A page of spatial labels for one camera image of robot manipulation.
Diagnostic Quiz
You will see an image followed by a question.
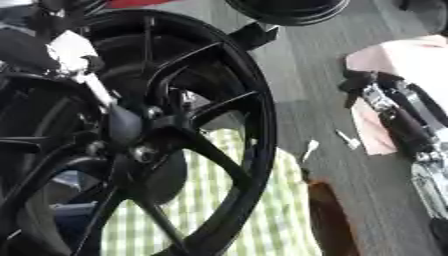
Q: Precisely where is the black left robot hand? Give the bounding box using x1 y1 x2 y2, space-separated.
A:
99 99 151 153

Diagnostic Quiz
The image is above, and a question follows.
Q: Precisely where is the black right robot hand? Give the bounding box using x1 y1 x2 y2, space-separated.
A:
336 69 448 159

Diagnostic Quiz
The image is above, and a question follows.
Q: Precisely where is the black spoked wheel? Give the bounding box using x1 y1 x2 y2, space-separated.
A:
0 8 280 256

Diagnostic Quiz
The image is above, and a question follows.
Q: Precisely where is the black round wheel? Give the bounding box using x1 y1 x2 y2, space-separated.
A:
224 0 352 27

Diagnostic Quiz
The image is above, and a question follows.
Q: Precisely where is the pale pink sheet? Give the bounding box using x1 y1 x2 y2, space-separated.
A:
343 34 448 157

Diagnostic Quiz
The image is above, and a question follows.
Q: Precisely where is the black bracket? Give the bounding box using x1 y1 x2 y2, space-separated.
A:
227 21 282 52

